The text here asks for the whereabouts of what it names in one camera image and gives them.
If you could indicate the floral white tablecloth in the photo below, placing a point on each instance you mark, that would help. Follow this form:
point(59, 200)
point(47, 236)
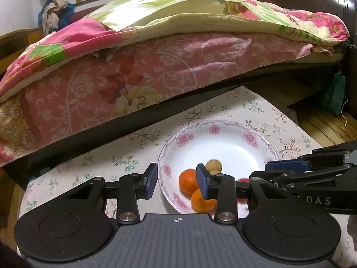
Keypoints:
point(117, 162)

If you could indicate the green hanging bag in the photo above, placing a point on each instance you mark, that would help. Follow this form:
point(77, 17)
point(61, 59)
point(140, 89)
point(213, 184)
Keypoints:
point(333, 95)

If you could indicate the blue cloth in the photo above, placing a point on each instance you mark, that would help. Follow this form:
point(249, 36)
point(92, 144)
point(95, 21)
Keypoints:
point(67, 15)

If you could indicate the tan longan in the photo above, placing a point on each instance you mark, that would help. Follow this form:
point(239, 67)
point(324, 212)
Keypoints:
point(214, 166)

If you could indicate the yellow-green floral quilt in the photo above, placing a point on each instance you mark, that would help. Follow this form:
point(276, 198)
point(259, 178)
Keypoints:
point(181, 8)

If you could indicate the bed with floral quilts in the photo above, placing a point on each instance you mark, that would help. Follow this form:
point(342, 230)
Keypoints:
point(92, 148)

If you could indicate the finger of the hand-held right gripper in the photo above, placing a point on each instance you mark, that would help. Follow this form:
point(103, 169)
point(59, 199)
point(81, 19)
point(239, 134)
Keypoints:
point(284, 166)
point(332, 153)

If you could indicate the orange tangerine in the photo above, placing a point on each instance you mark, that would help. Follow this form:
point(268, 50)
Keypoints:
point(187, 184)
point(201, 203)

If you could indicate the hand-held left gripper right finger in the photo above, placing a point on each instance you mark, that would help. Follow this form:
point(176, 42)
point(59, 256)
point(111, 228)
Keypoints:
point(202, 182)

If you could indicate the yellow wooden nightstand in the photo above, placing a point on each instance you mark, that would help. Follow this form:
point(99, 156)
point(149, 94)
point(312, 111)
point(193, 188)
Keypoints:
point(16, 42)

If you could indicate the white plate with pink flowers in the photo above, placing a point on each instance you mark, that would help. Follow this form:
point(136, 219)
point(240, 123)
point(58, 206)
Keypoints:
point(231, 150)

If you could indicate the red cherry tomato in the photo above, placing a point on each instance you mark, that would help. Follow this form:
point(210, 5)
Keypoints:
point(243, 180)

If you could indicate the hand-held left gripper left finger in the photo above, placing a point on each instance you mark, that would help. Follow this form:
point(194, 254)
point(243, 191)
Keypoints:
point(152, 181)

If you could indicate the beige curtain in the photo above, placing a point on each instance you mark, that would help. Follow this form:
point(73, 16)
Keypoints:
point(54, 2)

